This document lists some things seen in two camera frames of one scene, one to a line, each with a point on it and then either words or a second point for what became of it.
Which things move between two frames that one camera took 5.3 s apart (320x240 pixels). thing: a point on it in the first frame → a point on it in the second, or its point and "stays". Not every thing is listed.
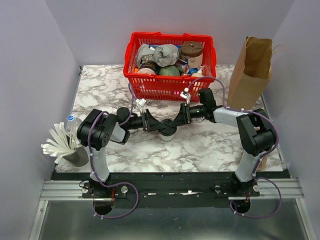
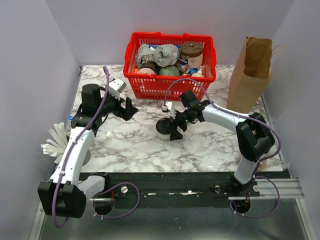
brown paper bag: x=252 y=72 stays
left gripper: x=149 y=123 → x=128 y=113
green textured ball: x=169 y=70 stays
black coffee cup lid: x=168 y=130 stays
